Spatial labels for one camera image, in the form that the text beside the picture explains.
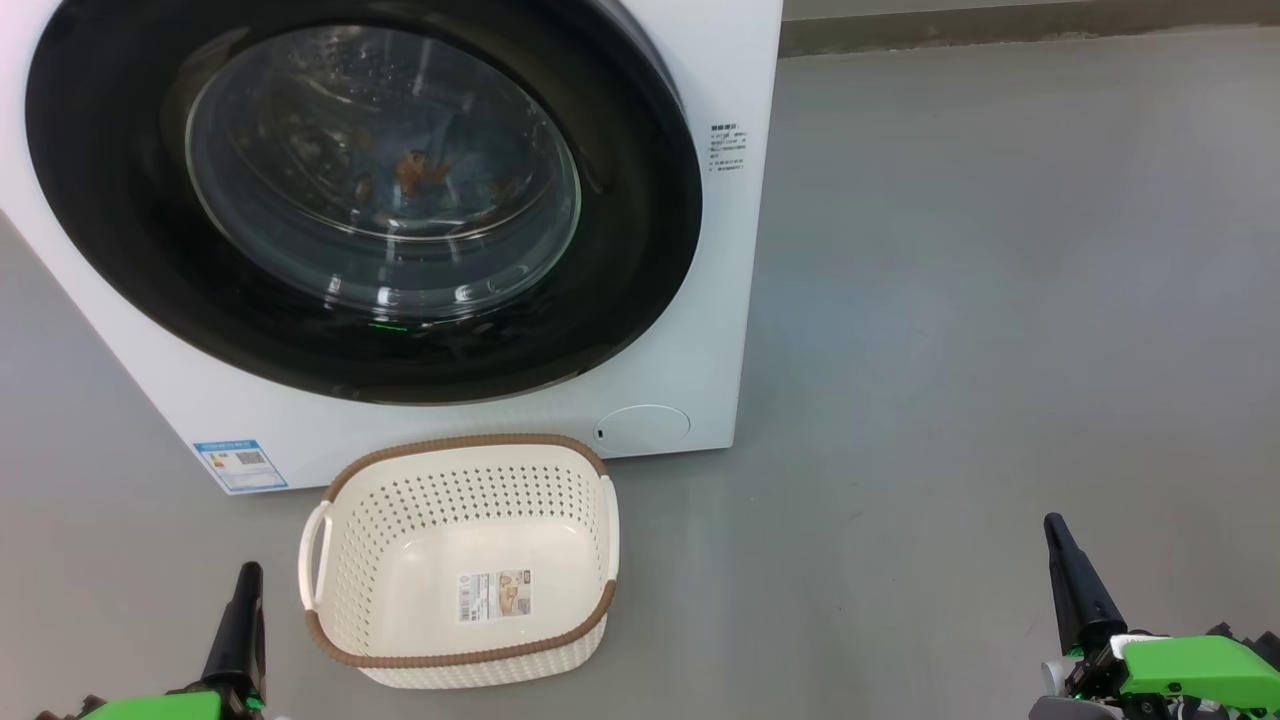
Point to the paper label in basket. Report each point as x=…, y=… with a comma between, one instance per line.
x=495, y=596

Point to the blue garment with orange print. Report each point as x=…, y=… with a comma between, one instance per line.
x=415, y=172

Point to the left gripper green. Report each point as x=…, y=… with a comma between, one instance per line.
x=160, y=710

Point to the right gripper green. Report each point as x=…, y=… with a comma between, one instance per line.
x=1200, y=670

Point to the blue energy label sticker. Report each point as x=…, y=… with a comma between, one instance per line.
x=240, y=465

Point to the black round glass washer door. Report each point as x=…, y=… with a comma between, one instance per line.
x=100, y=200

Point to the white front-load washing machine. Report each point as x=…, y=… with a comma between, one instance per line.
x=680, y=380

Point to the cream laundry basket brown rim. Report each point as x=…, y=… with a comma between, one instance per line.
x=400, y=520

